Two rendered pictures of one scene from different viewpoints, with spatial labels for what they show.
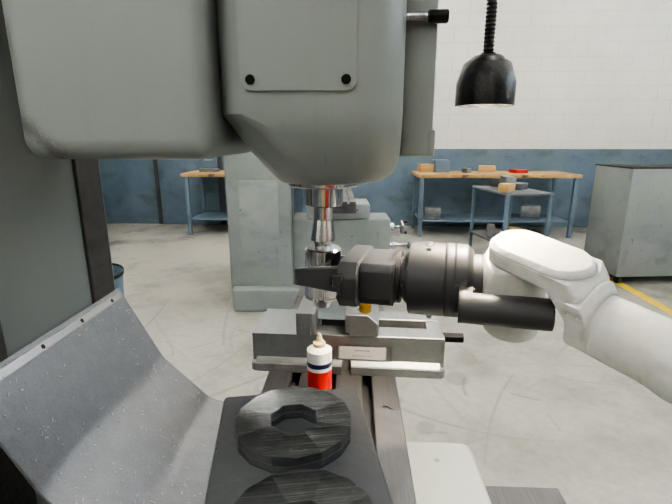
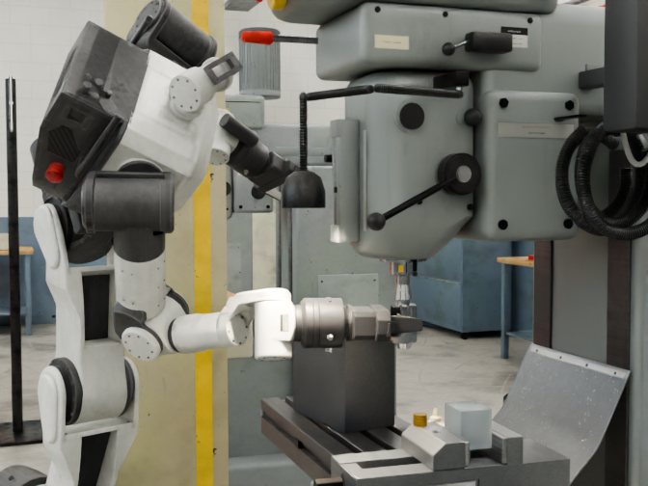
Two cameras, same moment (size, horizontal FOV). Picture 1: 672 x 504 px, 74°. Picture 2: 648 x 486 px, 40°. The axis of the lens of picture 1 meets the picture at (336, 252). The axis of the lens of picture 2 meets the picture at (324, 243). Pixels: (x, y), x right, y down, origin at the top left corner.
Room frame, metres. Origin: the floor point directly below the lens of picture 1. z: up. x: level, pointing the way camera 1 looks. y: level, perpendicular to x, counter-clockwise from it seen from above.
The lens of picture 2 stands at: (1.97, -0.71, 1.42)
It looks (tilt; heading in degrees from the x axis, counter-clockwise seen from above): 3 degrees down; 158
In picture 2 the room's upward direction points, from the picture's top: straight up
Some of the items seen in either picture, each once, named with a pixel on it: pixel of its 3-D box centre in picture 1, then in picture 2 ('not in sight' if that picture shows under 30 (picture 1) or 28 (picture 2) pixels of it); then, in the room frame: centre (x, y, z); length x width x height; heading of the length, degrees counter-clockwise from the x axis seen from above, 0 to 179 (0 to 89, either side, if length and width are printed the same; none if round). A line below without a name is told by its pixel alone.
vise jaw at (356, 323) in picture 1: (362, 312); (434, 445); (0.79, -0.05, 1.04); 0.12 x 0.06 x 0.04; 175
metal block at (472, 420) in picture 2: (333, 298); (468, 424); (0.79, 0.01, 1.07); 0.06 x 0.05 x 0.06; 175
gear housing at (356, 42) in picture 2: not in sight; (425, 48); (0.55, 0.06, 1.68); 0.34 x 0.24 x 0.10; 88
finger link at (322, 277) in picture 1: (318, 278); not in sight; (0.52, 0.02, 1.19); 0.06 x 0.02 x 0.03; 75
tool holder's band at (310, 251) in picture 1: (322, 250); (403, 307); (0.55, 0.02, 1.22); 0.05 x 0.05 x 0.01
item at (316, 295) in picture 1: (322, 274); (403, 325); (0.55, 0.02, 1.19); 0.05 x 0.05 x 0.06
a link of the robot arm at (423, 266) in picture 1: (395, 278); (351, 324); (0.53, -0.07, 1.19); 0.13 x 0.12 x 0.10; 165
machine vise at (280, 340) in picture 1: (348, 329); (449, 466); (0.79, -0.02, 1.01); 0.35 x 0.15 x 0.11; 85
